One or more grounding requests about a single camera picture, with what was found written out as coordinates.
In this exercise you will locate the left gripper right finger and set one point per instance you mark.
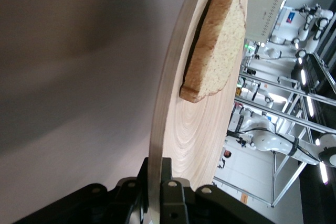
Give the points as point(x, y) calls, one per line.
point(173, 200)

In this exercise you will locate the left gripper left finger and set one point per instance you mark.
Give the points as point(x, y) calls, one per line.
point(134, 203)

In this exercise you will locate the round wooden plate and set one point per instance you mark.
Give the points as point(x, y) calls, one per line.
point(199, 129)

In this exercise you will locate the slice of brown bread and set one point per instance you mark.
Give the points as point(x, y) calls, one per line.
point(215, 51)

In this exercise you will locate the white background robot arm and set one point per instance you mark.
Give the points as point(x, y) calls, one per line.
point(262, 94)

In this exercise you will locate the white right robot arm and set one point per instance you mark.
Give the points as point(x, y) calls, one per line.
point(273, 141)

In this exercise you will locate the beige chrome two-slot toaster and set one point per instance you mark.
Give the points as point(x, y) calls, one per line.
point(262, 11)

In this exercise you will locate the small orange label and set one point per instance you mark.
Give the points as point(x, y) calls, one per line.
point(244, 198)

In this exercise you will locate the brown table cover sheet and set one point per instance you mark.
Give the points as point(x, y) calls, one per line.
point(65, 77)

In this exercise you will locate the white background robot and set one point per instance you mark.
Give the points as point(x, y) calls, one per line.
point(319, 16)

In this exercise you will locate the metal frame rack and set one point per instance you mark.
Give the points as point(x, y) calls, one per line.
point(288, 119)

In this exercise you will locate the blue wall sign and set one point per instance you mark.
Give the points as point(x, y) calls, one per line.
point(290, 18)

